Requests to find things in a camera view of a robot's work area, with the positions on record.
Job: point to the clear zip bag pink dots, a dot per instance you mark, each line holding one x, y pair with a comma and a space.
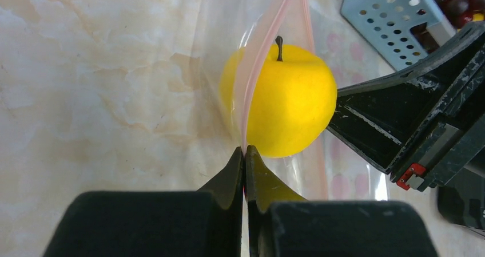
236, 36

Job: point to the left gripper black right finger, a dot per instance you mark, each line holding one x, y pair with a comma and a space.
283, 223

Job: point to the light blue plastic basket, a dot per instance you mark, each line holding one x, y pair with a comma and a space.
387, 26

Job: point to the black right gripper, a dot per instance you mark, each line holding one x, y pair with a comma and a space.
423, 124

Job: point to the dark red toy grapes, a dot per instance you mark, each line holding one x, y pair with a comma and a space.
457, 12

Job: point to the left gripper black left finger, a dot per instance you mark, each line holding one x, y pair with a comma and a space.
204, 222

